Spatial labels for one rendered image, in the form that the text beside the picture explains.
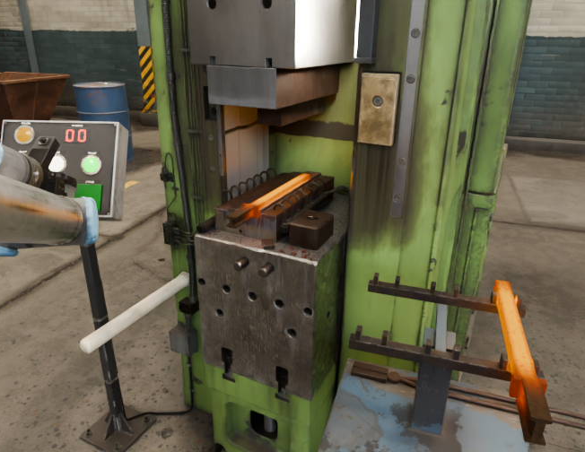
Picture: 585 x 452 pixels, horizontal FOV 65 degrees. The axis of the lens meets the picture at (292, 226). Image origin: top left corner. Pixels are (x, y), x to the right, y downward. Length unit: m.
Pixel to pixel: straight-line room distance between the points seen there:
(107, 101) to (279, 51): 4.70
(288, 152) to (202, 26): 0.64
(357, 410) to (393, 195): 0.54
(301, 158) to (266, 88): 0.58
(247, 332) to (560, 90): 6.30
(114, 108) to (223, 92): 4.59
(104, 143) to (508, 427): 1.24
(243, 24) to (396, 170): 0.51
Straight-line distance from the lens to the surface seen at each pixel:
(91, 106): 5.78
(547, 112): 7.22
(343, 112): 1.59
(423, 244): 1.27
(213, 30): 1.23
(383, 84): 1.17
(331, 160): 1.64
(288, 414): 1.49
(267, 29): 1.15
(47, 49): 9.77
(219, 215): 1.32
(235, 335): 1.41
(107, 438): 2.04
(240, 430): 1.74
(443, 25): 1.17
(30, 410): 2.30
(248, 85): 1.18
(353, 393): 1.12
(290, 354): 1.34
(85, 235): 0.94
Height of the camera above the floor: 1.44
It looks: 23 degrees down
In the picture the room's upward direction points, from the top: 1 degrees clockwise
